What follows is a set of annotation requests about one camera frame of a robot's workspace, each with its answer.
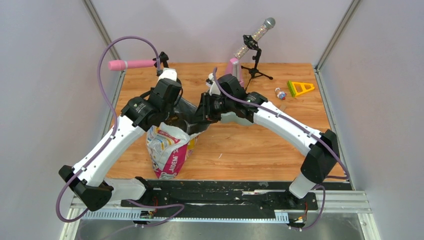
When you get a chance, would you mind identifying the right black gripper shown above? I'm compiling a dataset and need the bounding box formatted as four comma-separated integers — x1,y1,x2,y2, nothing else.
190,92,234,126

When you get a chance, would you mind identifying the pet food bag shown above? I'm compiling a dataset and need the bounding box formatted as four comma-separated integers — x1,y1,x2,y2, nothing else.
146,99,213,180

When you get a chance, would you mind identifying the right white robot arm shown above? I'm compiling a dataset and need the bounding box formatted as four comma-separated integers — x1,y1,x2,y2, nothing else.
192,73,340,209

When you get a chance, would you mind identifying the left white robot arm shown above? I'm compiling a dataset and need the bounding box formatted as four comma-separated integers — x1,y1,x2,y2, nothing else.
58,78,182,212

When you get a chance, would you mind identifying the grey double pet bowl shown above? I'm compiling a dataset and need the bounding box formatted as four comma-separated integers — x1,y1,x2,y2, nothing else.
220,111,254,127

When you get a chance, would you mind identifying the pink metronome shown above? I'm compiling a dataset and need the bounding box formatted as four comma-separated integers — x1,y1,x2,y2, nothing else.
225,57,245,87

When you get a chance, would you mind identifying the pink microphone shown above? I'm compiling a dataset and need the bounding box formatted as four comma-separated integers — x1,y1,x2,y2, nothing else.
107,60,156,71

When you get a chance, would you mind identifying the small wooden block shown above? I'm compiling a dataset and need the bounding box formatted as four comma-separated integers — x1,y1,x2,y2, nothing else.
279,105,287,112

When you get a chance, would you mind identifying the black tripod mic stand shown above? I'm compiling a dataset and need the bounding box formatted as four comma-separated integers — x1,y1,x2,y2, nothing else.
241,35,274,91

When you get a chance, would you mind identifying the yellow green triangle toy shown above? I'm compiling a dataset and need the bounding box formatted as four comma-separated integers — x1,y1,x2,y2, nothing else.
287,80,315,98

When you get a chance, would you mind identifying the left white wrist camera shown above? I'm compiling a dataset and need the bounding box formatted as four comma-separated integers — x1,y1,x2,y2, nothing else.
157,68,178,83

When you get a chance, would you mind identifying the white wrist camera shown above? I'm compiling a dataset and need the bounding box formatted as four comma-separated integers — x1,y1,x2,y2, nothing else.
157,68,178,83
206,73,221,96

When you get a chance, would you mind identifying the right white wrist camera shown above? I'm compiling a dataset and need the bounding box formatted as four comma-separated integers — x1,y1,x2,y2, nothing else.
206,73,221,96

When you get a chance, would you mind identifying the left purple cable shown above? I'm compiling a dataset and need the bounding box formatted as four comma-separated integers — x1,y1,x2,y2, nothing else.
55,35,163,223

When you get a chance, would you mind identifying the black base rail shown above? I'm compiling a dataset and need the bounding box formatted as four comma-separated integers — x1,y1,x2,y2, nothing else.
82,178,369,229

